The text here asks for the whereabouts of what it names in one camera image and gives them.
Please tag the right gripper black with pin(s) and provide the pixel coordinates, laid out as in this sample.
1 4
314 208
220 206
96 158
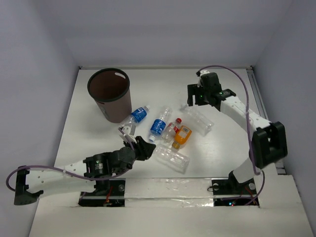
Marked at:
192 90

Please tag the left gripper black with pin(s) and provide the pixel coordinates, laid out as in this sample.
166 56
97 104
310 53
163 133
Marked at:
142 149

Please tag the blue label bottle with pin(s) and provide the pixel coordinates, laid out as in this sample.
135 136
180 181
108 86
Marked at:
136 116
159 123

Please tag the clear bottle white cap front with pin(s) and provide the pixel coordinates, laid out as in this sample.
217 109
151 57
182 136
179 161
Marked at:
172 159

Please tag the orange juice bottle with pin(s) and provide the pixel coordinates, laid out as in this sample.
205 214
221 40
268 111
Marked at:
181 137

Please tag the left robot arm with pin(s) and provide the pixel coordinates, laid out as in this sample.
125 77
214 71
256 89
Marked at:
91 175

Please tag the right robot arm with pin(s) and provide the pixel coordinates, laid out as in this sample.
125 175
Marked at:
227 102

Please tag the brown round waste bin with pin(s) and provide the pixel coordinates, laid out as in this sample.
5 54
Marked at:
110 89

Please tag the red cap clear bottle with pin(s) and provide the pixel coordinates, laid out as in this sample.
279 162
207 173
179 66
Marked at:
171 130

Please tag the white foam strip with tape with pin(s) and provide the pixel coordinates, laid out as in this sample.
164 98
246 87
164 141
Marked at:
168 192

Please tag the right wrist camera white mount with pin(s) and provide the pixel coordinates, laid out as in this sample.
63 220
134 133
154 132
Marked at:
200 73

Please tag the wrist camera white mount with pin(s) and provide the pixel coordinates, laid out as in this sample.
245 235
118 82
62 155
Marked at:
127 130
200 73

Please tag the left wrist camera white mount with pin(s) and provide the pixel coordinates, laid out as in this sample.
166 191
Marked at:
127 130

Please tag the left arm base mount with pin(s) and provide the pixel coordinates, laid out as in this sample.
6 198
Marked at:
113 197

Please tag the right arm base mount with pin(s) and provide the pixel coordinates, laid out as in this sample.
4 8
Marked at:
225 195

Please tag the aluminium rail right edge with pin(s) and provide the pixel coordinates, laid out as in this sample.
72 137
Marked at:
269 138

